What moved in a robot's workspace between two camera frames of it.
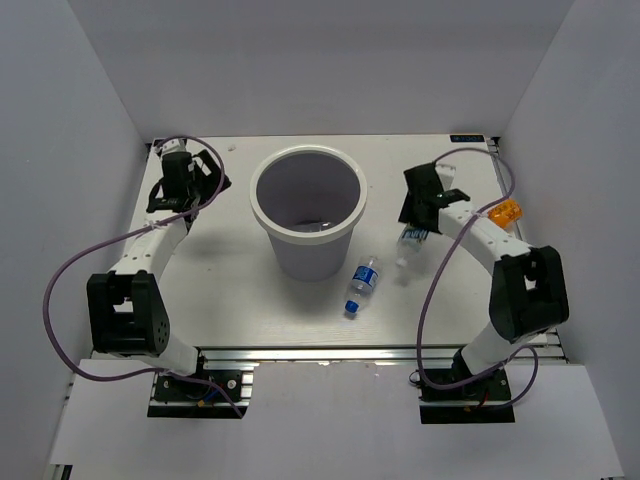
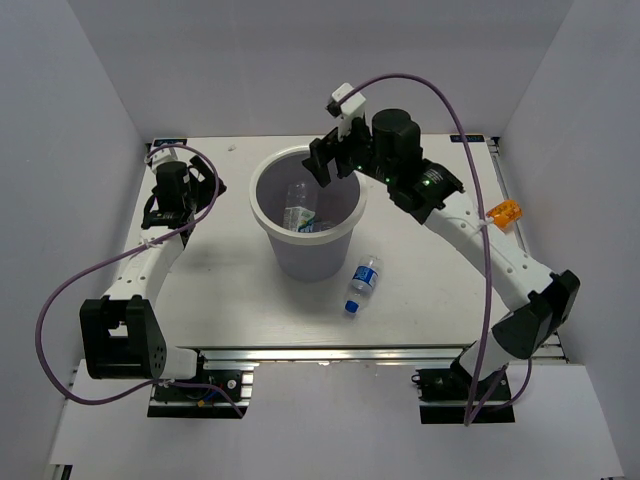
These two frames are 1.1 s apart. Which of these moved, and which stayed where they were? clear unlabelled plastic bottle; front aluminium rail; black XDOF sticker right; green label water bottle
Moved: green label water bottle
Stayed: clear unlabelled plastic bottle; black XDOF sticker right; front aluminium rail
